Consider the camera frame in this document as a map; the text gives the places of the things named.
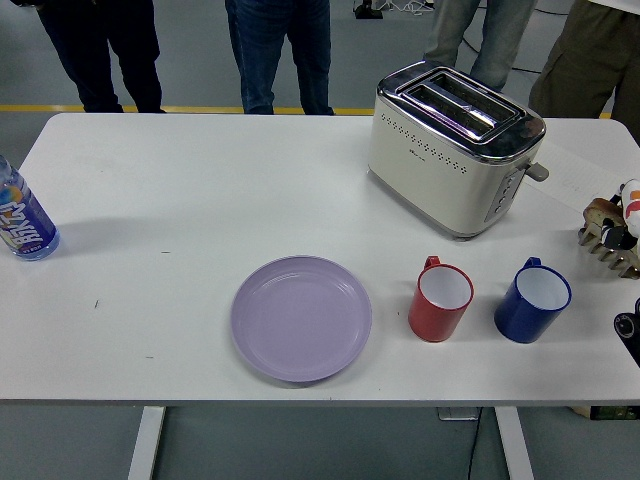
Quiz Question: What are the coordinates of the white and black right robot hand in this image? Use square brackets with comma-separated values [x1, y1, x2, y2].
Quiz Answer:
[599, 180, 640, 251]

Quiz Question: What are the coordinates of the brown-crusted bread slice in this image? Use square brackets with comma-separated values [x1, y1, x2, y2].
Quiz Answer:
[583, 197, 626, 232]

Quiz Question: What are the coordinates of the grey toaster lever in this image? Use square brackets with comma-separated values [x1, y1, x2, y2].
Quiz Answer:
[519, 160, 550, 184]

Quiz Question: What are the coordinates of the purple plate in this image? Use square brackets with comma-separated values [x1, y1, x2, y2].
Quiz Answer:
[229, 255, 374, 384]

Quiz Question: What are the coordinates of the metal toast rack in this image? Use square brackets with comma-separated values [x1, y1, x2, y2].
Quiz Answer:
[578, 224, 640, 279]

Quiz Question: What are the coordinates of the person in olive trousers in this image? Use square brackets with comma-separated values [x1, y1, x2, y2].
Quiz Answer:
[528, 0, 640, 124]

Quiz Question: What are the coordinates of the blue enamel mug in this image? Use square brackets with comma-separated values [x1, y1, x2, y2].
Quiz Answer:
[493, 256, 572, 345]

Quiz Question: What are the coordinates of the black table control panel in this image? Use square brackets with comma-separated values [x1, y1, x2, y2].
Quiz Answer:
[589, 405, 640, 421]

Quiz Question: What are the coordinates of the cream and chrome toaster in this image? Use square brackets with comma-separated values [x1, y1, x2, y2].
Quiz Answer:
[366, 59, 550, 243]

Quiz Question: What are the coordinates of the person in grey trousers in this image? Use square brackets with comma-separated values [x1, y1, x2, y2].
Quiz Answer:
[422, 0, 539, 93]

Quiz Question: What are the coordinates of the red enamel mug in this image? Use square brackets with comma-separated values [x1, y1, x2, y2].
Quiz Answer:
[407, 255, 475, 344]

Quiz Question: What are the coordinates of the white table leg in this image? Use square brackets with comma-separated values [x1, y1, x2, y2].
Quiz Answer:
[127, 406, 167, 480]
[494, 406, 535, 480]

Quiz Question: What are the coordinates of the black stand base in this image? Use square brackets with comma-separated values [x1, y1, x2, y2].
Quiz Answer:
[352, 0, 384, 20]

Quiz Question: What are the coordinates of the person in dark trousers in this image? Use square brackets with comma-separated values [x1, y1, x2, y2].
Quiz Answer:
[17, 0, 167, 114]

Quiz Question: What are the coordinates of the blue-labelled water bottle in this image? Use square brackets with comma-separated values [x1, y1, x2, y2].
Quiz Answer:
[0, 153, 62, 263]

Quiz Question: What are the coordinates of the black under-table cable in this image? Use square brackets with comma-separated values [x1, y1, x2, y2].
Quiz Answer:
[465, 418, 482, 480]

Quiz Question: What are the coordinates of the white cable bundle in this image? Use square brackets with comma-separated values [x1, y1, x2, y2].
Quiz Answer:
[383, 0, 435, 15]

